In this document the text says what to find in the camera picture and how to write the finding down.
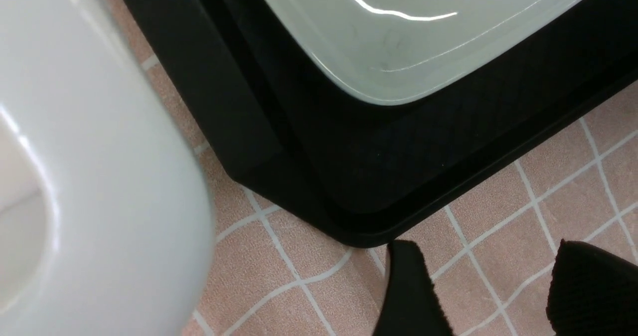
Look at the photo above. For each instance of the white square rice plate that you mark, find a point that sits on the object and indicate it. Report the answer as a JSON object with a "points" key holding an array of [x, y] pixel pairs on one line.
{"points": [[393, 52]]}

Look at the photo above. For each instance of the black plastic serving tray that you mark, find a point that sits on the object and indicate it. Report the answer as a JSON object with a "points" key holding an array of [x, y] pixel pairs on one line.
{"points": [[365, 174]]}

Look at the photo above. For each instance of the large white plastic tub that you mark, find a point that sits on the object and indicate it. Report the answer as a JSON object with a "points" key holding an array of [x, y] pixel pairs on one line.
{"points": [[107, 228]]}

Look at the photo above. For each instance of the pink checkered tablecloth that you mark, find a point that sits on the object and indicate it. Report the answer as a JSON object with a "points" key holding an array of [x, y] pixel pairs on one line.
{"points": [[489, 252]]}

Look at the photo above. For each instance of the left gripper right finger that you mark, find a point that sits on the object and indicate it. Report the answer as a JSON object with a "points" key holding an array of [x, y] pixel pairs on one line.
{"points": [[592, 292]]}

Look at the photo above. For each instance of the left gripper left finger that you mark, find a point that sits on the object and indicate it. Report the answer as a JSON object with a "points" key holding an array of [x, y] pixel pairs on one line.
{"points": [[410, 306]]}

